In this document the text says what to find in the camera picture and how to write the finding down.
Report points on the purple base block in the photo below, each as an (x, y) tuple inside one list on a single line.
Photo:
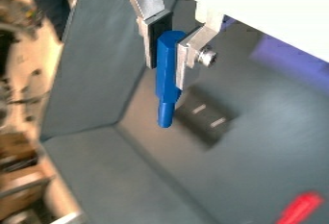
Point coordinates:
[(263, 62)]

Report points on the red peg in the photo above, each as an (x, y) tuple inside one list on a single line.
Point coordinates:
[(300, 208)]

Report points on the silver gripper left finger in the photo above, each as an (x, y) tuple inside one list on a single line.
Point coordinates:
[(154, 21)]

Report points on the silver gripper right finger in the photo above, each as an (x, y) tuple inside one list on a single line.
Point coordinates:
[(194, 50)]

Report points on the blue peg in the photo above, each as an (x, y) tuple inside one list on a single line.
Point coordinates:
[(166, 90)]

